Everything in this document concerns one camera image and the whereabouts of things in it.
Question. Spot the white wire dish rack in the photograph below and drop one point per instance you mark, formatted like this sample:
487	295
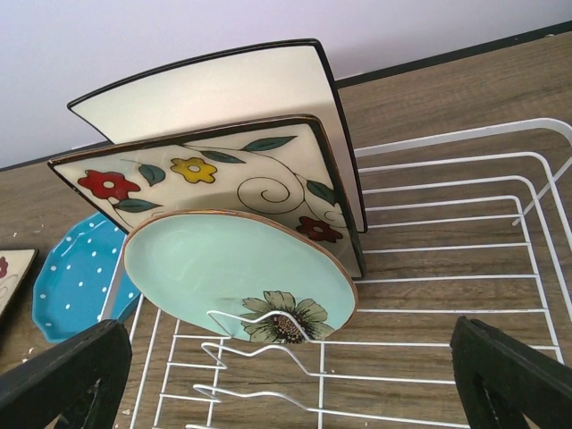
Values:
473	223

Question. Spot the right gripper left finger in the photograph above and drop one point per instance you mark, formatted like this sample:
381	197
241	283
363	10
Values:
78	383

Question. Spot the floral square plate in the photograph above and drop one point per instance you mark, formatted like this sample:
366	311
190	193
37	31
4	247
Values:
15	265
281	168

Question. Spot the mint green flower plate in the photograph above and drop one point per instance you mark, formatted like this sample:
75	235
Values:
240	275

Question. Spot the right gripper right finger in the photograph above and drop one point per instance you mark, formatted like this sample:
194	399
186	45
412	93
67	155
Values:
503	383

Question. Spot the plain cream square plate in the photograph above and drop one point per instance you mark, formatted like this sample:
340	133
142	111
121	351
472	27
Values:
242	84

